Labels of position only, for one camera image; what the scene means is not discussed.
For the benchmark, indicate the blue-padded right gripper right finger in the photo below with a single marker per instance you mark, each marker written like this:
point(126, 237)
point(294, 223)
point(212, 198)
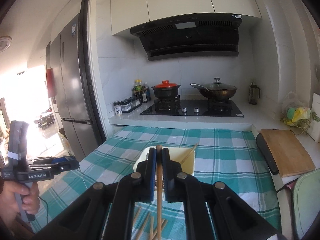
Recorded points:
point(212, 211)

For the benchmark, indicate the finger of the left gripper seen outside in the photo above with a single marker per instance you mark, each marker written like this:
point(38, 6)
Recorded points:
point(66, 163)

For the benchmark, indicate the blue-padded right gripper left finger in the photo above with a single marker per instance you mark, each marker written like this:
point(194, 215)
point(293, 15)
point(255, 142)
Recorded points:
point(105, 211)

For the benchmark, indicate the teal white plaid tablecloth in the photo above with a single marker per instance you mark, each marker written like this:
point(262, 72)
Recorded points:
point(220, 155)

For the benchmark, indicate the red fire extinguisher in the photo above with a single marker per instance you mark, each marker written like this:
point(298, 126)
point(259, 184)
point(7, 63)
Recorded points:
point(50, 83)

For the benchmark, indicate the black mat under board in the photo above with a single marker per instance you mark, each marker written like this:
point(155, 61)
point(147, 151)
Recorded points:
point(264, 149)

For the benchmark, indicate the white spice jar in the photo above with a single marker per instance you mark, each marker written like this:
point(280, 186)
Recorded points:
point(117, 108)

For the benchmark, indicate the spice jar rack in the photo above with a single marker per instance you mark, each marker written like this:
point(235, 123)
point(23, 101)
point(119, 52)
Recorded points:
point(130, 104)

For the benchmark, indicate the wooden cutting board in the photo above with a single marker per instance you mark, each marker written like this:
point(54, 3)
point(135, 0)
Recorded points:
point(289, 155)

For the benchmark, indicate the light green tray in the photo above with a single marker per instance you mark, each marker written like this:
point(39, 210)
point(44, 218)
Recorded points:
point(306, 202)

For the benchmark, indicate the black gas stove top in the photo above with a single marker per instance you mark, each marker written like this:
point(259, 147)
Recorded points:
point(178, 107)

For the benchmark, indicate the sauce bottles group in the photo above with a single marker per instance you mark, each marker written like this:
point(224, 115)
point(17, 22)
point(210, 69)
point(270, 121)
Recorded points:
point(141, 91)

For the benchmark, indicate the grey double-door refrigerator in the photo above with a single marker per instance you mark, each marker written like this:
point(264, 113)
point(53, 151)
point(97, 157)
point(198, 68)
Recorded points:
point(72, 91)

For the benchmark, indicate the wok with glass lid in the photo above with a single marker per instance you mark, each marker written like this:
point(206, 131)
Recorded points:
point(216, 90)

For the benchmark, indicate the dark glass french press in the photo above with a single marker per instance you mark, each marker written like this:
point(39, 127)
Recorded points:
point(254, 94)

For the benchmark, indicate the plastic bag with produce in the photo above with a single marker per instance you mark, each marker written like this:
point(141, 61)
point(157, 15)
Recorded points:
point(298, 115)

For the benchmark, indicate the black clay pot red lid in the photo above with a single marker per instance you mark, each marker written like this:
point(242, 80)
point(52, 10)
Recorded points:
point(166, 90)

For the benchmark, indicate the black range hood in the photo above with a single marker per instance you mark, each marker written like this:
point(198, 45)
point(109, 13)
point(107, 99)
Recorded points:
point(199, 34)

